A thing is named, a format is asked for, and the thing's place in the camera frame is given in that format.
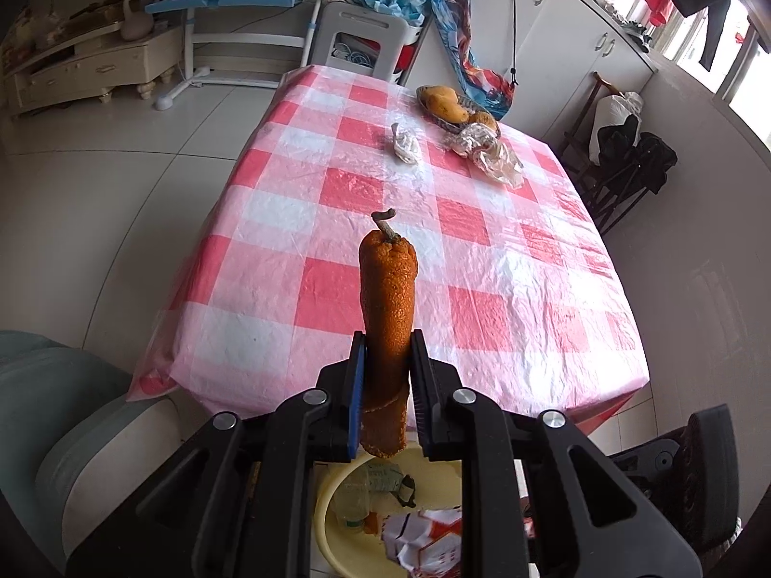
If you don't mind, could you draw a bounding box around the red white checkered tablecloth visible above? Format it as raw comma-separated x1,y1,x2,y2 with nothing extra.
126,65,651,428

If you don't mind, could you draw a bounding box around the beige ceramic jug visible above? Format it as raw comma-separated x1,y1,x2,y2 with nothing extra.
122,0,159,42

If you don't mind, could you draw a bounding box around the crumpled clear plastic bag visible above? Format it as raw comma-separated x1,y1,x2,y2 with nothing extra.
446,123,525,189

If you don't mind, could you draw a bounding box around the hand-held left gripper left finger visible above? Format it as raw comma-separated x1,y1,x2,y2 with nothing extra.
66,331,368,578

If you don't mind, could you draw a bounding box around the colourful printed bag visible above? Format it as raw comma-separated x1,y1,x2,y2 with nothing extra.
430,0,519,121

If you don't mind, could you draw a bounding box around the woven fruit basket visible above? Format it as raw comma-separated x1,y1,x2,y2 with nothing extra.
417,85,501,136

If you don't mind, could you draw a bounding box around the white sack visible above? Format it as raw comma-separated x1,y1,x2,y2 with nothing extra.
589,92,644,160

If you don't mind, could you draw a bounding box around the large yellow mango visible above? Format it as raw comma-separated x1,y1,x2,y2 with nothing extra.
420,85,469,123

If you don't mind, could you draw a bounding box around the dark wooden chair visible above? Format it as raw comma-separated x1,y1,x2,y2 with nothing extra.
563,71,678,236

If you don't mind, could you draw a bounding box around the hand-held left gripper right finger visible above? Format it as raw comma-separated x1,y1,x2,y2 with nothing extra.
410,330,703,578

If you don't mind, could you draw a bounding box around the black hanging strap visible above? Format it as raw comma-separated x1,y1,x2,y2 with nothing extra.
509,0,520,88

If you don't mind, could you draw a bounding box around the red snack bag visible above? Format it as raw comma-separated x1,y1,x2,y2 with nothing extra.
382,509,465,573

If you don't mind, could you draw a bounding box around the crumpled white paper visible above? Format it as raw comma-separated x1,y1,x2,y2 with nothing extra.
390,122,421,163

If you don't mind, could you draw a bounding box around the white plastic stool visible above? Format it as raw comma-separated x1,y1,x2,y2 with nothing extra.
310,1,425,82

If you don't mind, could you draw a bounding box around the orange carrot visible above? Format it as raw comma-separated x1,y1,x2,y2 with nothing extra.
359,210,418,460

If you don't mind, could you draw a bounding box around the yellow plastic basin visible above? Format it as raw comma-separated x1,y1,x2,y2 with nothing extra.
314,448,467,578

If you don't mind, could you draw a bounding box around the cream television cabinet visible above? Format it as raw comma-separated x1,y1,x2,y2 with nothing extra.
3,24,182,115

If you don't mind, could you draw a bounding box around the clear plastic bottle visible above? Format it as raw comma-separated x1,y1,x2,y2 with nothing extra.
331,463,401,534

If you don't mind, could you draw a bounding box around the white storage cabinet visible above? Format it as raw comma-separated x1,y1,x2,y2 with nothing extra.
415,0,654,145

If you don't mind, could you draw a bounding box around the black clothing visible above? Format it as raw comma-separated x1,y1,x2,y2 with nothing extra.
593,114,678,194

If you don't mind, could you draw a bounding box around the blue crumpled cloth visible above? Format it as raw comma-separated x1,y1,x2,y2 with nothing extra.
346,0,435,22

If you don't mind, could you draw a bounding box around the light green chair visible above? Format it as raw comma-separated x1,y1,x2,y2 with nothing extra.
0,330,187,573

